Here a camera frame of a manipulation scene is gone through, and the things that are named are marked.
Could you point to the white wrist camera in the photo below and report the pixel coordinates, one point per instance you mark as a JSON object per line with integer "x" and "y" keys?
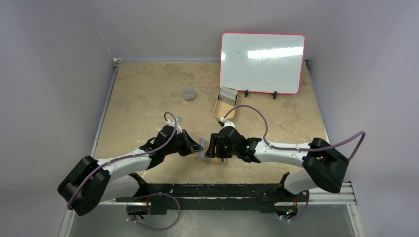
{"x": 223, "y": 122}
{"x": 178, "y": 121}

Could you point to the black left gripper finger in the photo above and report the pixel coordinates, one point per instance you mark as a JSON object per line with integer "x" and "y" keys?
{"x": 187, "y": 152}
{"x": 190, "y": 144}

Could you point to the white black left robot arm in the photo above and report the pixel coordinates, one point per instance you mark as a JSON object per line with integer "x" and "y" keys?
{"x": 93, "y": 181}

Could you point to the beige oval plastic tray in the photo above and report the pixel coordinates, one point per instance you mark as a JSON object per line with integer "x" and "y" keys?
{"x": 221, "y": 109}

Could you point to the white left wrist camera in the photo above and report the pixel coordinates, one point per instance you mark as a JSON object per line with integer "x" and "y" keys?
{"x": 178, "y": 121}

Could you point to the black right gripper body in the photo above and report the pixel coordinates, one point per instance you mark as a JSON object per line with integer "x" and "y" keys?
{"x": 217, "y": 147}

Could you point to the stack of cards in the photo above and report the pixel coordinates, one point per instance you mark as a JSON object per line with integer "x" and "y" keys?
{"x": 228, "y": 96}

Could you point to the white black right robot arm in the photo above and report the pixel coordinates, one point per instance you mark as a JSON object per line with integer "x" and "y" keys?
{"x": 321, "y": 168}

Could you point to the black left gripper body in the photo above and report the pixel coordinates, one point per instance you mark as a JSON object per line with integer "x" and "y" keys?
{"x": 179, "y": 143}

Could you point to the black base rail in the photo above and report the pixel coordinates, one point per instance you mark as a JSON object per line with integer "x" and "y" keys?
{"x": 261, "y": 197}

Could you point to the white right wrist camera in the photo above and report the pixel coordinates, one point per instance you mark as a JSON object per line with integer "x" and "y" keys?
{"x": 223, "y": 122}

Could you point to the red framed whiteboard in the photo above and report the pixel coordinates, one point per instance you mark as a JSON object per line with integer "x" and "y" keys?
{"x": 262, "y": 62}

